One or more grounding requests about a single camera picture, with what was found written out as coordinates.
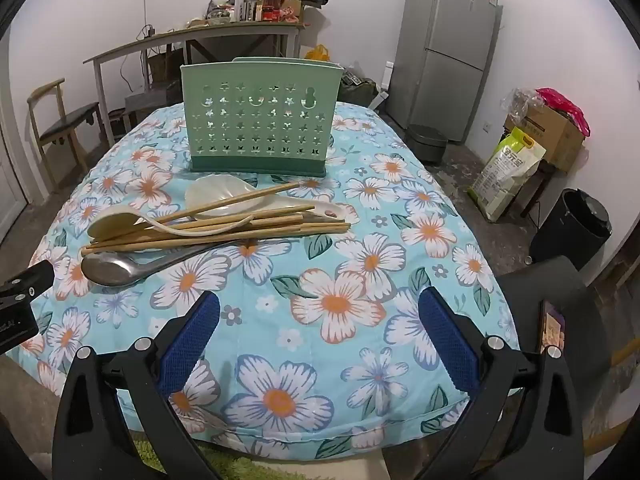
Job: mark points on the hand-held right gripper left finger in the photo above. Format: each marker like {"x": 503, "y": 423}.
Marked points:
{"x": 190, "y": 340}

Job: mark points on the small cardboard box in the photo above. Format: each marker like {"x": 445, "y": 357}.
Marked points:
{"x": 294, "y": 10}

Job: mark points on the wooden chair with dark seat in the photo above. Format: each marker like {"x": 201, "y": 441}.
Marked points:
{"x": 65, "y": 120}

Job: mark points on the dark green bag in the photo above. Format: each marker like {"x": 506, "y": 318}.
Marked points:
{"x": 360, "y": 92}

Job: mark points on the metal rack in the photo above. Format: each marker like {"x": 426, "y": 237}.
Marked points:
{"x": 247, "y": 10}

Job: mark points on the glass bowl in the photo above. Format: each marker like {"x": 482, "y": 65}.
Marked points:
{"x": 219, "y": 16}

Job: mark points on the dark side table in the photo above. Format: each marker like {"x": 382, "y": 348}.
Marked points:
{"x": 545, "y": 180}

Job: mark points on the large cardboard box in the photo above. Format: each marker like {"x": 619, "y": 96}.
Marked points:
{"x": 555, "y": 135}

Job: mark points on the floral blue blanket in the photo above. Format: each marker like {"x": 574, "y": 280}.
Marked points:
{"x": 280, "y": 330}

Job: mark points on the black trash bin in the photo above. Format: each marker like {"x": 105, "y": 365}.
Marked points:
{"x": 570, "y": 230}

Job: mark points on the yellow-green rice bag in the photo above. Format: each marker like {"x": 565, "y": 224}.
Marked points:
{"x": 505, "y": 175}

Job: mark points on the cream round spoon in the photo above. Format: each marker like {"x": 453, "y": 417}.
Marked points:
{"x": 115, "y": 225}

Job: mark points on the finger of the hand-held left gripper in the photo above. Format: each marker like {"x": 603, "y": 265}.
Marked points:
{"x": 30, "y": 278}

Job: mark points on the white leaf-shaped spoon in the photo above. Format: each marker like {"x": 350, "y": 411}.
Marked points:
{"x": 215, "y": 192}

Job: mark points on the wooden table with white legs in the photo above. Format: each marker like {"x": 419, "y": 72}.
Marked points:
{"x": 200, "y": 35}

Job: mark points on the yellow plastic bag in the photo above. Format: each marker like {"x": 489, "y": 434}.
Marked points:
{"x": 317, "y": 53}

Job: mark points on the silver refrigerator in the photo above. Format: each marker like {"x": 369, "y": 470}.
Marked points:
{"x": 440, "y": 60}

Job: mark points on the dark rice cooker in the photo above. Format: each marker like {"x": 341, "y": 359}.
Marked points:
{"x": 425, "y": 142}

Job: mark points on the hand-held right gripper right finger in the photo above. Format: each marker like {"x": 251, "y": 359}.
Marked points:
{"x": 450, "y": 345}

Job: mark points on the clear plastic bag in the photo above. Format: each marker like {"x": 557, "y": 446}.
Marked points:
{"x": 520, "y": 102}

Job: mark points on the red plastic bag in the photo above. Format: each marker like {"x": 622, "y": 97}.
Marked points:
{"x": 565, "y": 105}

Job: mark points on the metal spoon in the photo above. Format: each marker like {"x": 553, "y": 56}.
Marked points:
{"x": 112, "y": 267}

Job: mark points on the grey stool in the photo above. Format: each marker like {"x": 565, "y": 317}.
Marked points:
{"x": 150, "y": 102}

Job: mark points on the green plastic utensil holder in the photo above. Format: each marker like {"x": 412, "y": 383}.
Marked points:
{"x": 260, "y": 72}

